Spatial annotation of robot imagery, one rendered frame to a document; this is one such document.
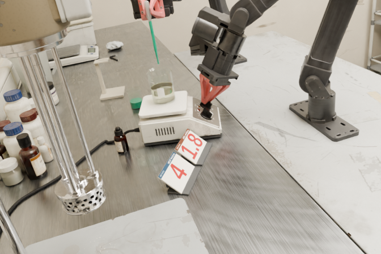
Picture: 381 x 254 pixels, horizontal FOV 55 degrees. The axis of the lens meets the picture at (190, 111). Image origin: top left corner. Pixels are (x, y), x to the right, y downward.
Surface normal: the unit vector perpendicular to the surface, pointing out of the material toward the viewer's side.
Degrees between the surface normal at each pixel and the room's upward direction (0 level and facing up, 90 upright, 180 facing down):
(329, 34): 89
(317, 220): 0
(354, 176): 0
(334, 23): 89
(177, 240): 0
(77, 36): 94
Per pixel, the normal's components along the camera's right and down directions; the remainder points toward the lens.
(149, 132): 0.00, 0.45
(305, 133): -0.14, -0.88
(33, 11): 0.63, 0.27
